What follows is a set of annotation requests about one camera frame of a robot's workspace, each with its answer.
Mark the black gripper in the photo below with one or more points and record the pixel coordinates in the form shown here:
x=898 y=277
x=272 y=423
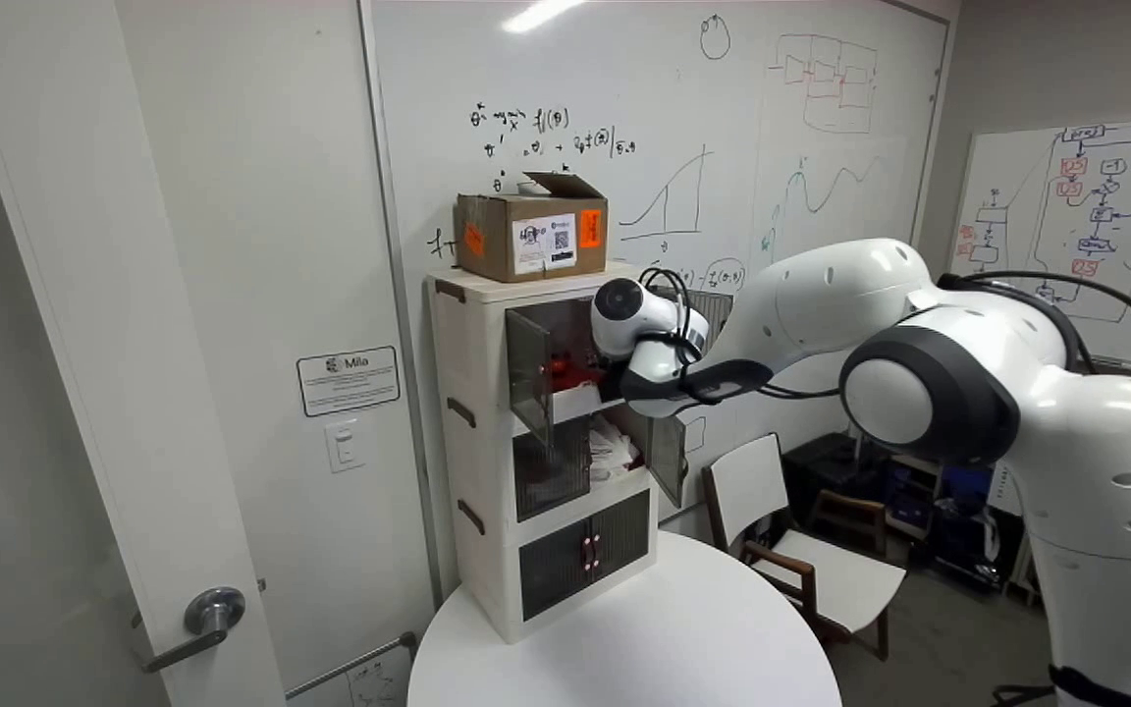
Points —
x=611 y=382

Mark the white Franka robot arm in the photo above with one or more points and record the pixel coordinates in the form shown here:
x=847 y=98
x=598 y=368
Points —
x=1089 y=458

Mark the white three-tier cabinet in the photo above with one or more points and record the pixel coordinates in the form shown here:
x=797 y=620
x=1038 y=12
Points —
x=471 y=525

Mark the white crumpled item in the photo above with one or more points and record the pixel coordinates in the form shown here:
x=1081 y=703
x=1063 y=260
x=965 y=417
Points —
x=611 y=448

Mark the cardboard box with labels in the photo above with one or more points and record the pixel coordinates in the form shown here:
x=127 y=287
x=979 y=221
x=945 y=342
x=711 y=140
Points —
x=529 y=238

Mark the dark cluttered equipment cart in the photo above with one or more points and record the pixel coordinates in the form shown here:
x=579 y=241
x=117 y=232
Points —
x=958 y=514

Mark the framed whiteboard with coloured writing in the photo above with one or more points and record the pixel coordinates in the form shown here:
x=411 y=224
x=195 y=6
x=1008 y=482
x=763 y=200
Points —
x=1079 y=208

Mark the white door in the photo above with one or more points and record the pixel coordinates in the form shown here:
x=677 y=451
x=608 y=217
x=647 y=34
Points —
x=70 y=393

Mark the white wall sign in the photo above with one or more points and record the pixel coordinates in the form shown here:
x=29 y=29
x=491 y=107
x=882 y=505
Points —
x=347 y=378

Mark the white light switch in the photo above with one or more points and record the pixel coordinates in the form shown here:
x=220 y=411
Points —
x=347 y=444

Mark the large wall whiteboard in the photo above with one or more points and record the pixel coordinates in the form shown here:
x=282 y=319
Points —
x=746 y=132

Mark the white chair with wooden frame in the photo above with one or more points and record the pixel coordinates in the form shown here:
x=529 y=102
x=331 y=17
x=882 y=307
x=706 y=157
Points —
x=841 y=576

